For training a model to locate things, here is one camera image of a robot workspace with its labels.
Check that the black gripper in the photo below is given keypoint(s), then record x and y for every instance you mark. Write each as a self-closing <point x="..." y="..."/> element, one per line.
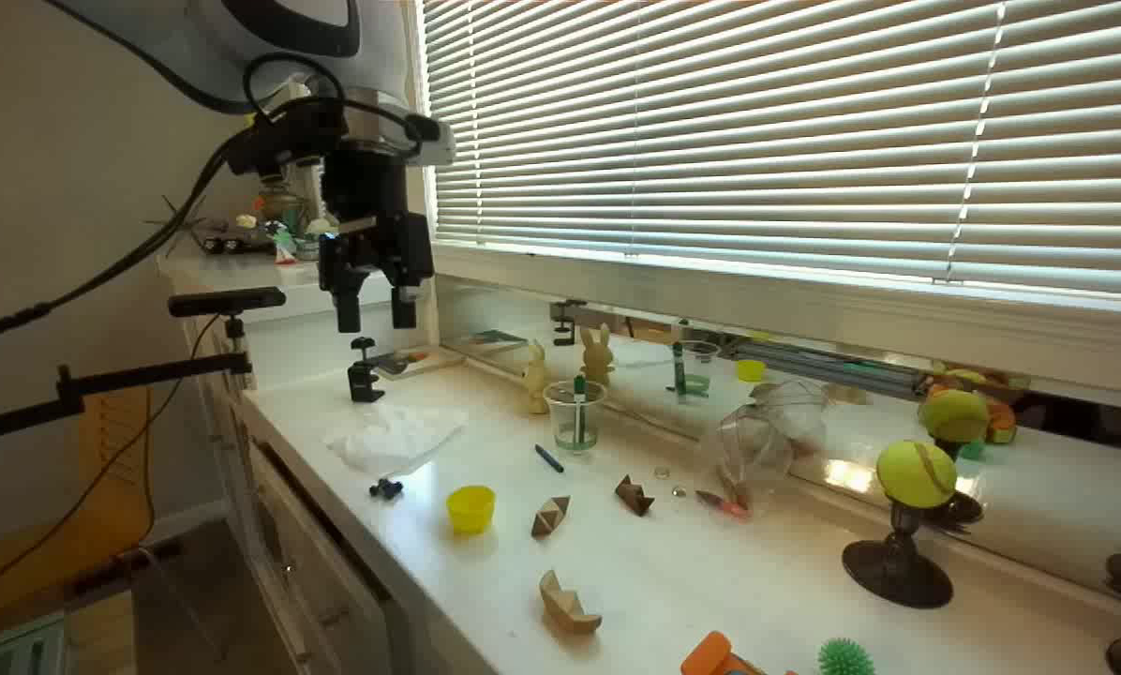
<point x="367" y="189"/>

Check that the black toy car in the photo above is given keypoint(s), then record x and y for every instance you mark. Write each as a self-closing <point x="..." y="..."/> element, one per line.
<point x="389" y="488"/>

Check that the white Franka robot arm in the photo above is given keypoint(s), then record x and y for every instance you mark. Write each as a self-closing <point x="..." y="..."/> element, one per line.
<point x="198" y="49"/>

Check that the yellow bunny toy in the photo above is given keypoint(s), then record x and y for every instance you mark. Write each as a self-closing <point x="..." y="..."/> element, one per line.
<point x="538" y="379"/>

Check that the orange toy car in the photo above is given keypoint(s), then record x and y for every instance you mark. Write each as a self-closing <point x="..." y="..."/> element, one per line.
<point x="709" y="659"/>

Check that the black table clamp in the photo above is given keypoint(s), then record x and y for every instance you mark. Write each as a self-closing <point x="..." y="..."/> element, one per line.
<point x="367" y="378"/>

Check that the green marker pen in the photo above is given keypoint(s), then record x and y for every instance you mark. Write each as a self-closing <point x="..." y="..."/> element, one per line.
<point x="579" y="398"/>

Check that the black marker pen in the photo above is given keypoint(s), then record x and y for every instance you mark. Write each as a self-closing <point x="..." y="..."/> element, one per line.
<point x="550" y="459"/>

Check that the clear plastic cup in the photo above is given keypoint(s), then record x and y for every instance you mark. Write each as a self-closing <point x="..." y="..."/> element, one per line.
<point x="574" y="433"/>

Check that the yellow plastic cup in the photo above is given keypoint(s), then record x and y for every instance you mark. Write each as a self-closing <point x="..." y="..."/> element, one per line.
<point x="470" y="510"/>

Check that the medium brown wooden block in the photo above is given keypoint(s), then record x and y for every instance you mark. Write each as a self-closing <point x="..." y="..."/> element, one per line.
<point x="550" y="514"/>

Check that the white cabinet front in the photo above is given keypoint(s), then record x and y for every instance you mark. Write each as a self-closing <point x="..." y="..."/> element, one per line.
<point x="320" y="574"/>

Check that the light tan wooden block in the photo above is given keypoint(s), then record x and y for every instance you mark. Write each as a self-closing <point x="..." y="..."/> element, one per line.
<point x="564" y="607"/>

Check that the red crayon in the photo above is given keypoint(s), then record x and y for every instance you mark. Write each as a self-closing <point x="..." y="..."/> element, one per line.
<point x="723" y="505"/>

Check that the large white window blind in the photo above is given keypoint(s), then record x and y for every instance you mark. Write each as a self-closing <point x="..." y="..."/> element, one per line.
<point x="770" y="124"/>

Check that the clear plastic bag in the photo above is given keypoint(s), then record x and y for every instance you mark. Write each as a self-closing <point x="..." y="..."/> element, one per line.
<point x="760" y="444"/>

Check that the yellow-green tennis ball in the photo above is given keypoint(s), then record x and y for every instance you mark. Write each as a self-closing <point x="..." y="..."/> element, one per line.
<point x="916" y="473"/>

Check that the green pom pom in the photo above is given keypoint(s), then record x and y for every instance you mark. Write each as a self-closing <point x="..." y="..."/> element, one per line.
<point x="845" y="659"/>

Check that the black stereo camera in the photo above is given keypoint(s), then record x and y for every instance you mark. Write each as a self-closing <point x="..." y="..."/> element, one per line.
<point x="227" y="302"/>

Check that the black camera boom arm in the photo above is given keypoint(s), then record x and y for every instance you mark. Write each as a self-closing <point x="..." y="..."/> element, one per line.
<point x="149" y="373"/>

